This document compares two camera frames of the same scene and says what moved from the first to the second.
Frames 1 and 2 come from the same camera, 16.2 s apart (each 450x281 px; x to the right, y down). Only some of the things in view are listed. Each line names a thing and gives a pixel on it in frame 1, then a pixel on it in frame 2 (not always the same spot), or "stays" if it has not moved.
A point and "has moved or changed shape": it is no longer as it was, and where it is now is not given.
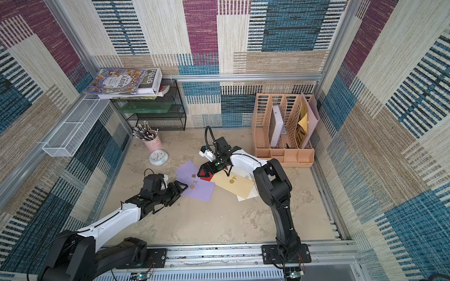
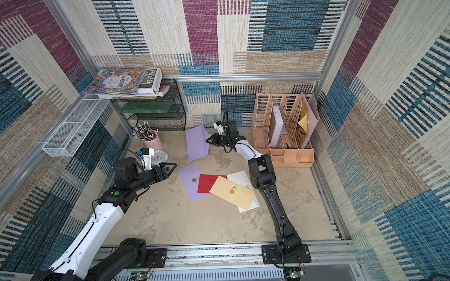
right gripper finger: x=203 y=172 to x=215 y=141
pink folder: x=313 y=117 stays
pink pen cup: x=154 y=144 stays
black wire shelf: x=167 y=112 stays
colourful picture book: x=116 y=81 stays
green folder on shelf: x=145 y=107 stays
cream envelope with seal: x=235 y=182 has moved or changed shape
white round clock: x=158 y=157 stays
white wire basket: x=70 y=134 stays
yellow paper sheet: x=303 y=122 stays
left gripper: x=175 y=194 to x=163 y=174
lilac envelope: x=187 y=173 to x=196 y=145
